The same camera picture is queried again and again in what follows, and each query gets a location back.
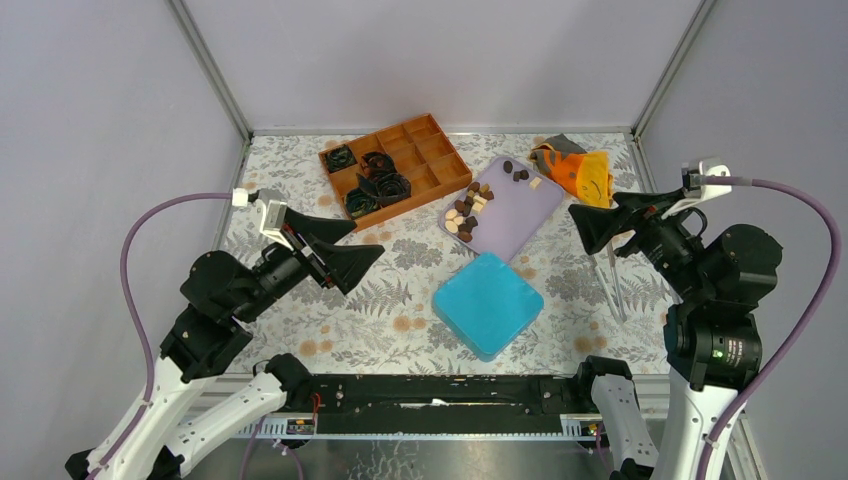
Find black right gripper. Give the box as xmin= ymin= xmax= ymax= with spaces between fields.
xmin=568 ymin=182 xmax=710 ymax=298

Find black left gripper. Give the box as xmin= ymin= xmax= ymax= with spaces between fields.
xmin=235 ymin=207 xmax=387 ymax=323

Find metal serving tongs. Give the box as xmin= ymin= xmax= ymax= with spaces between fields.
xmin=589 ymin=244 xmax=627 ymax=324

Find teal box lid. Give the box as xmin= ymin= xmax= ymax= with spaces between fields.
xmin=432 ymin=252 xmax=544 ymax=362

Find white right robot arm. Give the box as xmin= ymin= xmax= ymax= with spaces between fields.
xmin=569 ymin=191 xmax=782 ymax=479

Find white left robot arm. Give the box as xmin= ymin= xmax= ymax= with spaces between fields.
xmin=65 ymin=209 xmax=385 ymax=479

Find orange grey cloth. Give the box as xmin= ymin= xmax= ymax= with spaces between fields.
xmin=528 ymin=134 xmax=613 ymax=209

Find rolled dark green tie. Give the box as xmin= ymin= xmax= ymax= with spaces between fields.
xmin=344 ymin=188 xmax=381 ymax=219

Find rolled dark floral tie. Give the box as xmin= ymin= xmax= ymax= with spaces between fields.
xmin=323 ymin=145 xmax=357 ymax=173

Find rolled dark patterned tie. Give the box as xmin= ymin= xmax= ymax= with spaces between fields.
xmin=357 ymin=173 xmax=412 ymax=206

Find wooden compartment tray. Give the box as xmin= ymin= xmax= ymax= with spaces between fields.
xmin=319 ymin=113 xmax=472 ymax=231

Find lavender plastic tray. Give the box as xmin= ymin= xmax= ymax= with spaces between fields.
xmin=459 ymin=156 xmax=565 ymax=263

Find pile of assorted chocolates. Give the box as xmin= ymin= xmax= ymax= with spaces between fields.
xmin=442 ymin=160 xmax=541 ymax=243

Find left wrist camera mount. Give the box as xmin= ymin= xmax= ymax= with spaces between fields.
xmin=231 ymin=188 xmax=294 ymax=251

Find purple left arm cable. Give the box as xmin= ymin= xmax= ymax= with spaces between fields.
xmin=86 ymin=192 xmax=236 ymax=480

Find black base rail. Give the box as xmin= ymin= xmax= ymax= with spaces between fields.
xmin=281 ymin=362 xmax=612 ymax=437

